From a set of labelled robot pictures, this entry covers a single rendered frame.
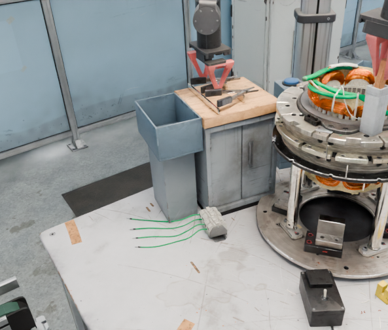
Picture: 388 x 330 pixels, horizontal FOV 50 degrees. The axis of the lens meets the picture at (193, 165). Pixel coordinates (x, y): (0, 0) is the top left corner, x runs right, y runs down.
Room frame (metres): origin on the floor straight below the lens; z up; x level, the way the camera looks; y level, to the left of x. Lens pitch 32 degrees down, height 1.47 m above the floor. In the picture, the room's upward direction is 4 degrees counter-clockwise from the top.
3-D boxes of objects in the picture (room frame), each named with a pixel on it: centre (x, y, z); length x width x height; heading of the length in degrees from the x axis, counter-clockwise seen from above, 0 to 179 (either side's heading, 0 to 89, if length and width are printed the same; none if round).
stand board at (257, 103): (0.96, -0.09, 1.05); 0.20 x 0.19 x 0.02; 111
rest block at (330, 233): (0.69, -0.29, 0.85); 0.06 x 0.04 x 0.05; 69
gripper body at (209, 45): (0.99, -0.05, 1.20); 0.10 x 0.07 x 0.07; 22
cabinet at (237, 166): (0.95, -0.09, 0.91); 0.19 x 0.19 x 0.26; 21
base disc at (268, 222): (0.79, -0.34, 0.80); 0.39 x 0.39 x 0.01
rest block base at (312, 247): (0.69, -0.28, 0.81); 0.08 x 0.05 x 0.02; 69
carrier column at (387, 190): (0.67, -0.38, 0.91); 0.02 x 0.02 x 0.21
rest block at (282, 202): (0.84, -0.23, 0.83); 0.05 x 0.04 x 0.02; 145
